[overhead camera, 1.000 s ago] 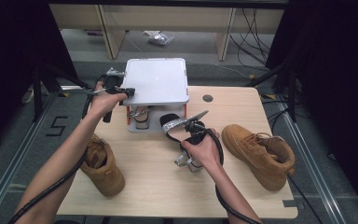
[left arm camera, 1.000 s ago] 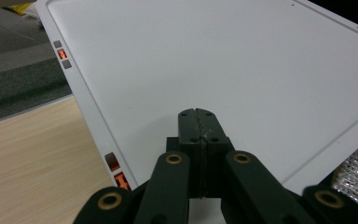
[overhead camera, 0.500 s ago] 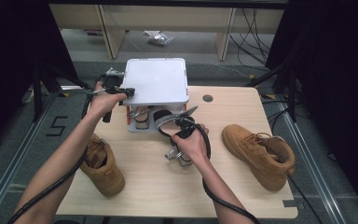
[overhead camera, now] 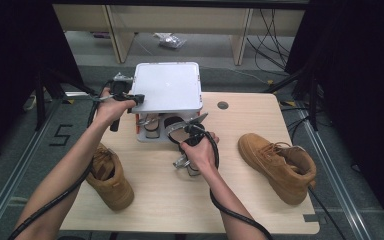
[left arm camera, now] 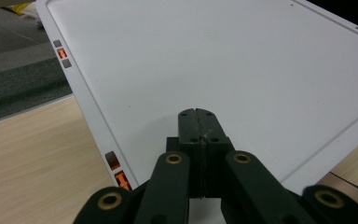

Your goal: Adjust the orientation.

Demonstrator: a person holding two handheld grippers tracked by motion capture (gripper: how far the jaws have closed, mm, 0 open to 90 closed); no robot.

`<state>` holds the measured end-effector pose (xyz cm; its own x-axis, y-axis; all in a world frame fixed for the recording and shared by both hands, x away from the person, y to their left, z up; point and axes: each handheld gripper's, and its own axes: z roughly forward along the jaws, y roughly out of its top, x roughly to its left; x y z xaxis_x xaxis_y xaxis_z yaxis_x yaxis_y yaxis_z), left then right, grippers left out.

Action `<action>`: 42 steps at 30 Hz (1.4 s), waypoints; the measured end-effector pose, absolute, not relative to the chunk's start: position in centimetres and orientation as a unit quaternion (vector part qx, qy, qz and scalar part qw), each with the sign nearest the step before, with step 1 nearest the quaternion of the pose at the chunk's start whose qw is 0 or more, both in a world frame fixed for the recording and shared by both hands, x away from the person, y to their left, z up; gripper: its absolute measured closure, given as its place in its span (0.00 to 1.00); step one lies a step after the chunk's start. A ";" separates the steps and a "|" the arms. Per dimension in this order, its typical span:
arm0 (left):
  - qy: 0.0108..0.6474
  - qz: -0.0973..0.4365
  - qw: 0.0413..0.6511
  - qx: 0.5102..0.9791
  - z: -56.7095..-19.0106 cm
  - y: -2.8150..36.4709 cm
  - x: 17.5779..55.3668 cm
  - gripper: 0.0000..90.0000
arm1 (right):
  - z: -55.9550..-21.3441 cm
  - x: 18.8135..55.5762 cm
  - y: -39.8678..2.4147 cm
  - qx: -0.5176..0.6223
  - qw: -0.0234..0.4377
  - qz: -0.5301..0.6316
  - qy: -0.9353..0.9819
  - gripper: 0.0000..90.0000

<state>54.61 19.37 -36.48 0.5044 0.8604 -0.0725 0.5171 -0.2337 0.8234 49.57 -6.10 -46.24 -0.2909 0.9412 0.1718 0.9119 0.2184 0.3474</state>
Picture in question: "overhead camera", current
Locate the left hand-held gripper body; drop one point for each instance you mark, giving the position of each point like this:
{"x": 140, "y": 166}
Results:
{"x": 120, "y": 87}

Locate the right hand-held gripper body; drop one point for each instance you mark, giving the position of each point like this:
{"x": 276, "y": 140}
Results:
{"x": 193, "y": 131}

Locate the white two-tier shoe rack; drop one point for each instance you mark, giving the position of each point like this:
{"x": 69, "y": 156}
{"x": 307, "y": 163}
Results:
{"x": 166, "y": 86}

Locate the tan suede boot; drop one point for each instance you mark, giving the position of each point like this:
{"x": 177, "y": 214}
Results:
{"x": 280, "y": 173}
{"x": 113, "y": 186}

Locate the person's right hand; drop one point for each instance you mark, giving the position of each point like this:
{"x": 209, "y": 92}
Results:
{"x": 201, "y": 155}

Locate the person's left hand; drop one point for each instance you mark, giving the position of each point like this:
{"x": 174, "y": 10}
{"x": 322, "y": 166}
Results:
{"x": 108, "y": 110}

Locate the clear plastic bag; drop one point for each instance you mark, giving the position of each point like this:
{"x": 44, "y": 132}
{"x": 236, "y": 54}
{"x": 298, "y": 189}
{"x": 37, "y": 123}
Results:
{"x": 170, "y": 40}

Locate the black metal stand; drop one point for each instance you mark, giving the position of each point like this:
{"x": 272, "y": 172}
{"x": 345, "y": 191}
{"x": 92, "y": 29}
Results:
{"x": 40, "y": 106}
{"x": 313, "y": 110}

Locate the beige background desk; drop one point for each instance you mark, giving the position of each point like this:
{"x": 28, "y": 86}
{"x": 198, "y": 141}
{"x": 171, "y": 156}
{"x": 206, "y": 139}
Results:
{"x": 180, "y": 18}

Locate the black curtain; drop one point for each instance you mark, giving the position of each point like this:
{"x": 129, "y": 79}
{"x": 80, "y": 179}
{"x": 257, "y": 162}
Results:
{"x": 10, "y": 66}
{"x": 363, "y": 83}

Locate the aluminium floor rail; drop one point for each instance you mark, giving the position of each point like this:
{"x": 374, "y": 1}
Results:
{"x": 334, "y": 175}
{"x": 19, "y": 173}

